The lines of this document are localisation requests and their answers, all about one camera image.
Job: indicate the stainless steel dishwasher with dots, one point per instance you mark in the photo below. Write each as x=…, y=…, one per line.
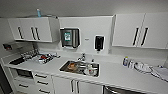
x=123, y=90

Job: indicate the chrome sink faucet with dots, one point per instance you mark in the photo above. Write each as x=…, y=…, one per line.
x=82, y=57

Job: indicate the small sink soap pump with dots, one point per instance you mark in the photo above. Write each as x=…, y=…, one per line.
x=92, y=60

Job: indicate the steel paper towel dispenser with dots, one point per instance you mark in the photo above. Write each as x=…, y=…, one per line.
x=69, y=37

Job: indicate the stainless steel sink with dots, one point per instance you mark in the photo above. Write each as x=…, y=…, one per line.
x=79, y=68

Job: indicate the orange item in sink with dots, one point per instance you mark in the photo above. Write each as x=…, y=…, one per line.
x=72, y=66

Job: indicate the white lower cabinet door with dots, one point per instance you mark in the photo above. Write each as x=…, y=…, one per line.
x=63, y=86
x=88, y=88

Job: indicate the dish drying rack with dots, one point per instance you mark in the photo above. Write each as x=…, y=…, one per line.
x=40, y=57

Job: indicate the small white bottle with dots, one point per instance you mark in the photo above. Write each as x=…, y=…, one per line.
x=131, y=64

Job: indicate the white cabinet drawer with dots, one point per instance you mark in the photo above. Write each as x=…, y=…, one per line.
x=42, y=76
x=42, y=82
x=43, y=90

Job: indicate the blue bottle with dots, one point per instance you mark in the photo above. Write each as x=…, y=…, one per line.
x=39, y=12

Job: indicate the built-in black microwave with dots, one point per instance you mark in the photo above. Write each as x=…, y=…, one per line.
x=24, y=73

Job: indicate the black coffee maker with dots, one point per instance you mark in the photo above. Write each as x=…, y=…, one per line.
x=16, y=61

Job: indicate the white drawer below microwave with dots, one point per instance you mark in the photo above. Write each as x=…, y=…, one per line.
x=23, y=86

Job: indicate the small wall label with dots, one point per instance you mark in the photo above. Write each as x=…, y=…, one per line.
x=87, y=40

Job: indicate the black wall soap dispenser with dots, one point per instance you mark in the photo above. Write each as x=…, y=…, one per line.
x=99, y=42

